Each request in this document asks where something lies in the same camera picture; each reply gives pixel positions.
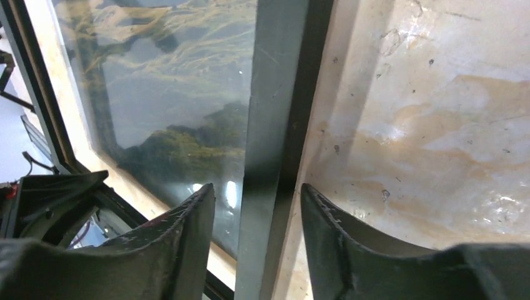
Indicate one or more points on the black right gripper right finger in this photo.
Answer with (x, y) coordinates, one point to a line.
(349, 259)

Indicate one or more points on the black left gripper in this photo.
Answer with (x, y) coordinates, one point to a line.
(54, 209)

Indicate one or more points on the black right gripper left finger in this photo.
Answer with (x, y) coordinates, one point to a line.
(164, 258)

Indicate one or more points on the black picture frame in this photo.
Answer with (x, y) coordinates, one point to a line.
(289, 38)

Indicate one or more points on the mountain landscape photo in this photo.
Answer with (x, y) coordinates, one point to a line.
(156, 93)

